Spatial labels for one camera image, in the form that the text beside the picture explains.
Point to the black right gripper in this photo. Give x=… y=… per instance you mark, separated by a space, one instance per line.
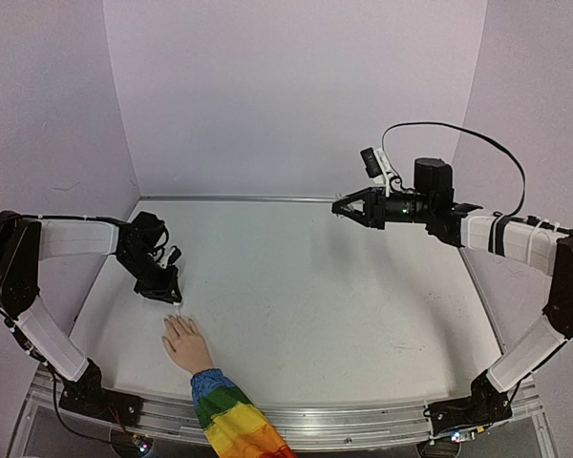
x=377 y=208

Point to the mannequin hand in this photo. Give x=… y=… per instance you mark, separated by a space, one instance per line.
x=185 y=345

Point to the clear nail polish bottle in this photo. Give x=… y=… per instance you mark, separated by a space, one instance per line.
x=347 y=202

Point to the aluminium table edge rail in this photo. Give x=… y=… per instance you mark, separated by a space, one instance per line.
x=253 y=198

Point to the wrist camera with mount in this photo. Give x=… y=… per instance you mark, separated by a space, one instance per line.
x=169 y=256
x=380 y=170

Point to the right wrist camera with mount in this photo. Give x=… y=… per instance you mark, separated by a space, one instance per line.
x=380 y=170

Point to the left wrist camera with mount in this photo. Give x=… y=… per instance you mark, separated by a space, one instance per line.
x=169 y=256

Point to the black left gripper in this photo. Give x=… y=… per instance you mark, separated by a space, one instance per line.
x=165 y=292

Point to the rainbow striped sleeve forearm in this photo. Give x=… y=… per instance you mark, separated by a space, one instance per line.
x=231 y=423

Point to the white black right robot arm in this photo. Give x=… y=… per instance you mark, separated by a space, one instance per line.
x=537 y=243

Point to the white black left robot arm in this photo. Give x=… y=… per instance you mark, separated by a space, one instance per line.
x=141 y=246

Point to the aluminium front frame rail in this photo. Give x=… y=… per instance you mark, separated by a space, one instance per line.
x=330 y=428

